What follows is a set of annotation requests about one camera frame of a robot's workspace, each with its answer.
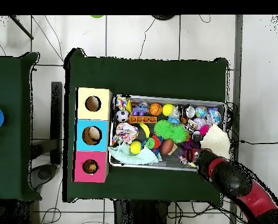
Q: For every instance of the green spiky ball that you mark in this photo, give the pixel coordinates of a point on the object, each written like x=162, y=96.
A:
x=163, y=129
x=179, y=134

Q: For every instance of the cream yellow cloth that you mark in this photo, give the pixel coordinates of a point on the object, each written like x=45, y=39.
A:
x=215, y=140

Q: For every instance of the colourful patterned fabric toy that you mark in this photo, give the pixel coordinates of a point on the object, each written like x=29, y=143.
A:
x=126, y=134

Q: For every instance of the brown toy football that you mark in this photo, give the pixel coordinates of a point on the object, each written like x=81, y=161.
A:
x=167, y=146

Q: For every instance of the wooden box with three holes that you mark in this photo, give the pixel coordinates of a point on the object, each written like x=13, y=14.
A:
x=93, y=121

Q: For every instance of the clear mesh bin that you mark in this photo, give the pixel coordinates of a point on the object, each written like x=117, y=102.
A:
x=194, y=100

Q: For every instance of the yellow plush toy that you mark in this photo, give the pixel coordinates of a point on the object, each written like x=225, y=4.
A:
x=90, y=167

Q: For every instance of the yellow ball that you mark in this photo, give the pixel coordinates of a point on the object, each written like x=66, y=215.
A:
x=168, y=109
x=135, y=147

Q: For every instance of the bright orange mini basketball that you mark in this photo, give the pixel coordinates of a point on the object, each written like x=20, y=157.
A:
x=155, y=109

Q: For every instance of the small soccer ball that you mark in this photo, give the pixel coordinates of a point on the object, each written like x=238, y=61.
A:
x=122, y=115

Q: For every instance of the orange yellow plastic toy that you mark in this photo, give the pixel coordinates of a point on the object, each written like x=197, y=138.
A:
x=142, y=119

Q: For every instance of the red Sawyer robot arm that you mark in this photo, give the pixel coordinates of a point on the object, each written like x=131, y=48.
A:
x=232, y=179

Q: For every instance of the mint green cloth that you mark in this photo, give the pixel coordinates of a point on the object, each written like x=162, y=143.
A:
x=129, y=156

